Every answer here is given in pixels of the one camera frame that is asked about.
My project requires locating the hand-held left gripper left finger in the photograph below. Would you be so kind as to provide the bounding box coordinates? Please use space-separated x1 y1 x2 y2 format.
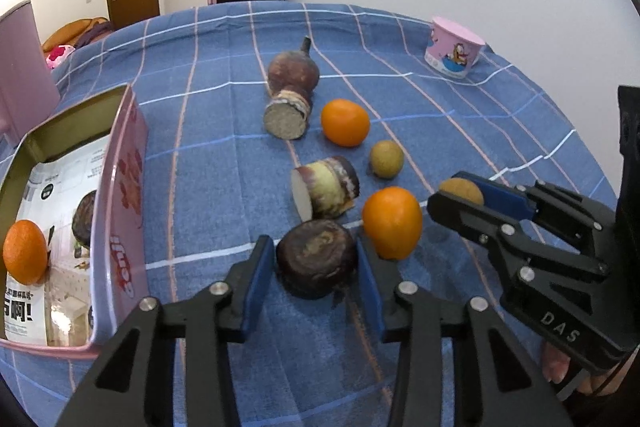
55 234 276 427

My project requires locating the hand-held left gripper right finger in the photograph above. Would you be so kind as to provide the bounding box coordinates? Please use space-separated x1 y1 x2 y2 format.
356 234 571 427

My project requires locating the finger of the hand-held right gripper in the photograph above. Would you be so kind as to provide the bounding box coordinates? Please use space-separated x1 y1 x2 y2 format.
462 174 617 258
426 190 611 283

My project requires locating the brown kiwi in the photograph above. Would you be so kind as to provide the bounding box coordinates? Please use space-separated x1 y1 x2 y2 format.
439 177 485 206
369 140 405 180

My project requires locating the dark purple round fruit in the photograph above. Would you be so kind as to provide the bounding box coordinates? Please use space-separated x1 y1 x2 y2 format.
275 220 359 300

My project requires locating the sugarcane piece with white cut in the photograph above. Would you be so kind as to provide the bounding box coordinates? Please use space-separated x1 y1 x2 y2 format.
291 156 361 220

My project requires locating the pink tin box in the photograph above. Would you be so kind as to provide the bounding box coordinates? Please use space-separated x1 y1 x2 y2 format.
0 83 150 360

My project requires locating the orange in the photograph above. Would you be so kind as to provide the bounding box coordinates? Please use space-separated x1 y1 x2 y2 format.
2 219 49 286
362 187 423 261
320 99 371 148

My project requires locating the sugarcane piece with grey cut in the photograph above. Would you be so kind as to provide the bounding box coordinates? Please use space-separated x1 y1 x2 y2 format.
263 89 313 140

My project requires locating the person's right hand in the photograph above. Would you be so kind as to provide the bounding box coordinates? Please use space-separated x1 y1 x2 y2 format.
541 341 632 397

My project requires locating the pink cartoon cup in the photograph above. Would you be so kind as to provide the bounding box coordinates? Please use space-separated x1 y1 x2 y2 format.
424 16 487 80

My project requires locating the dark purple fruit piece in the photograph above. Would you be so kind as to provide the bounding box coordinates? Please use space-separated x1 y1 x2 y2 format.
71 189 99 258

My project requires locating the printed paper sheet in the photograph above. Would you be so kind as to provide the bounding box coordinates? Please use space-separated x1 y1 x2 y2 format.
5 132 113 348

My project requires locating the purple round fruit with stem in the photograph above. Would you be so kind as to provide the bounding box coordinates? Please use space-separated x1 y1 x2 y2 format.
267 36 321 100

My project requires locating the purple cloth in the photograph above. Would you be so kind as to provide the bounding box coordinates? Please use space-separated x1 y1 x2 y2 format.
75 21 113 48

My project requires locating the pink heart pillow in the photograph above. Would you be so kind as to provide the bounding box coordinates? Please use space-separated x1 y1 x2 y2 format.
46 44 76 68

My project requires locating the orange leather sofa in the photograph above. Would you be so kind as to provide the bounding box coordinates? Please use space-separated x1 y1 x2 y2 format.
41 17 113 52

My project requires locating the pink jug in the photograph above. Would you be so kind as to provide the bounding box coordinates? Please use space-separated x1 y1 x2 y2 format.
0 1 61 148

